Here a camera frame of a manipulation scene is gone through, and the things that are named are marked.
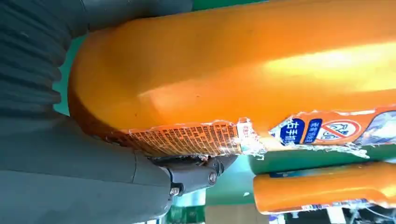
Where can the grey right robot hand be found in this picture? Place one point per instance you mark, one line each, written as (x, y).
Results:
(68, 185)

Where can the ribbed grey right arm sleeve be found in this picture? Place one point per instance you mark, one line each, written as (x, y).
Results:
(24, 61)

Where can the brown cardboard box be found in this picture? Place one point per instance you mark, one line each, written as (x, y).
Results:
(232, 215)

